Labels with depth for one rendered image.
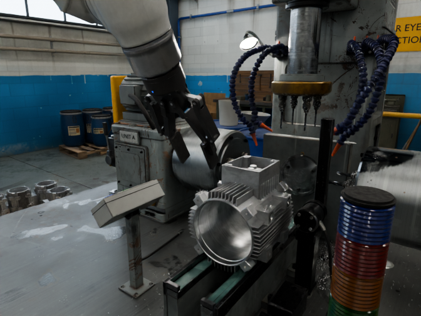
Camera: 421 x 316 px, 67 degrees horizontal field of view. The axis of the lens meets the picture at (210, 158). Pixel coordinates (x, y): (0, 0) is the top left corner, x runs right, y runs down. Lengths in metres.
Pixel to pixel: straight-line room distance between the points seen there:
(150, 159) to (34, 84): 5.41
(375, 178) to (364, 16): 0.55
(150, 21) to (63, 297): 0.72
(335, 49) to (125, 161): 0.87
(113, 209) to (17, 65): 5.76
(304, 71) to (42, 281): 0.95
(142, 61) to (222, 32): 6.92
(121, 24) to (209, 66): 7.11
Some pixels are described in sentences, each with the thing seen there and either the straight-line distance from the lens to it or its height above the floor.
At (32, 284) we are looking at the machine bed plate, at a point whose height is 0.80.
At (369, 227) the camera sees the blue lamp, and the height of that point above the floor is 1.19.
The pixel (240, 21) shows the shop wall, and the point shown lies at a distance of 7.20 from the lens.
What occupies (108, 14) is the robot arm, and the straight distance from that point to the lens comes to 0.53.
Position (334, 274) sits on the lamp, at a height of 1.11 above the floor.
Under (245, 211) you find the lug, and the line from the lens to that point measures 0.67.
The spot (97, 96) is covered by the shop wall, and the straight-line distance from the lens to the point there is 7.10.
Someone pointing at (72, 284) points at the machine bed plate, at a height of 0.80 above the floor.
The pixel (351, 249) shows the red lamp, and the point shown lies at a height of 1.15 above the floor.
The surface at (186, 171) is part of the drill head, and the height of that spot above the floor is 1.03.
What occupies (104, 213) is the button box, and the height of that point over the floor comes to 1.05.
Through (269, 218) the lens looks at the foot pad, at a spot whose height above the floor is 1.06.
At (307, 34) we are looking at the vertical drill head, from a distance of 1.00.
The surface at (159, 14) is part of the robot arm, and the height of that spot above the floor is 1.44.
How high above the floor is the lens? 1.36
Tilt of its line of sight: 15 degrees down
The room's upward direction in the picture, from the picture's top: straight up
